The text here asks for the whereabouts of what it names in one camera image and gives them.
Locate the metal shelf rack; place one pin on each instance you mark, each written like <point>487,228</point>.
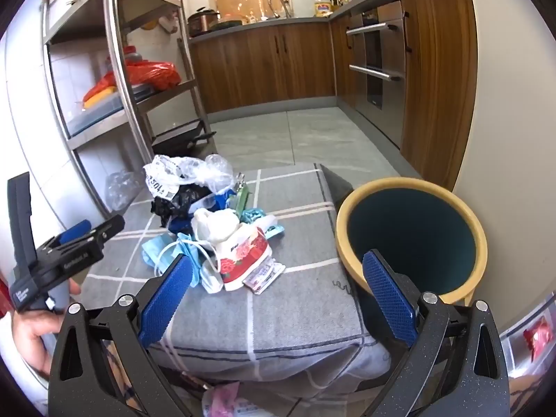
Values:
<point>124,74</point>

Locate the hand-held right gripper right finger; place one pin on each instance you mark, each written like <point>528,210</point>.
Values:
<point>388,299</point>

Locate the white packet with red flowers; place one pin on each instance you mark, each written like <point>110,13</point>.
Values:
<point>243,252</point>

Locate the crumpled clear plastic wrap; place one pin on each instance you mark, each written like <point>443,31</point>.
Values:
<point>124,191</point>

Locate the grey checked blanket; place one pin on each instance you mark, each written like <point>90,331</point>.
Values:
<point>286,312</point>

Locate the yellow oil bottle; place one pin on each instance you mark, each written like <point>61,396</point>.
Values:
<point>322,6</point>

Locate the metal kitchen faucet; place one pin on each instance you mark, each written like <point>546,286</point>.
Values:
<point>278,2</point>

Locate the red snack packet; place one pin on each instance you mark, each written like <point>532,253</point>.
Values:
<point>538,336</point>

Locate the white crumpled plastic bag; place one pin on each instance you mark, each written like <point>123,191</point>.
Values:
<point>213,226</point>

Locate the clear plastic bag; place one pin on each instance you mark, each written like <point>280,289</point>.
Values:
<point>213,171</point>

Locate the person's left hand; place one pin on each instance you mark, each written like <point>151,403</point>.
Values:
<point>28,339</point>

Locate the white printed plastic bag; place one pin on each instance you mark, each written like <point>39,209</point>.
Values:
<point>163,173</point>

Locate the grey storage tray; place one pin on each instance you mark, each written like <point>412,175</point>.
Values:
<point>100,110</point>

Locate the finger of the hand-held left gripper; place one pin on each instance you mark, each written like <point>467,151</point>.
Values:
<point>76,231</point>
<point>106,228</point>

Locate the green medicine box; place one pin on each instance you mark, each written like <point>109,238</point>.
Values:
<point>241,202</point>

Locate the dark blue plastic bag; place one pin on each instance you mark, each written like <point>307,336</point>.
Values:
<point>219,200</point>

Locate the yellow bin with dark inside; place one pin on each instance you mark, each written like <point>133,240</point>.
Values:
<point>343,243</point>

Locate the pink printed plastic bag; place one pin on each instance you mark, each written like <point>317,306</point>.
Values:
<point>226,402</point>

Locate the printed paper packet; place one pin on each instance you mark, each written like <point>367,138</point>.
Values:
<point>260,278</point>

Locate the red plastic bag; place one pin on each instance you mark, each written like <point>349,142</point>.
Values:
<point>152,71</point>

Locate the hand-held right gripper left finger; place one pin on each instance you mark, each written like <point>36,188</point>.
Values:
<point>167,299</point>

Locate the dark cooking pot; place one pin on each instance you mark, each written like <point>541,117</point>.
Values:
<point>202,21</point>

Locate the light blue crumpled glove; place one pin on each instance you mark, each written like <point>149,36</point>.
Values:
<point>254,215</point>

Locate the light blue face mask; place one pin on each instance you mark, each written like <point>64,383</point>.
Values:
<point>152,249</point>

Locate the black plastic bag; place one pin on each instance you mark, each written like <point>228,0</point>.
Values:
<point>182,197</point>

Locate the stainless steel oven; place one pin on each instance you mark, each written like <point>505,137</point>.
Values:
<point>382,52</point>

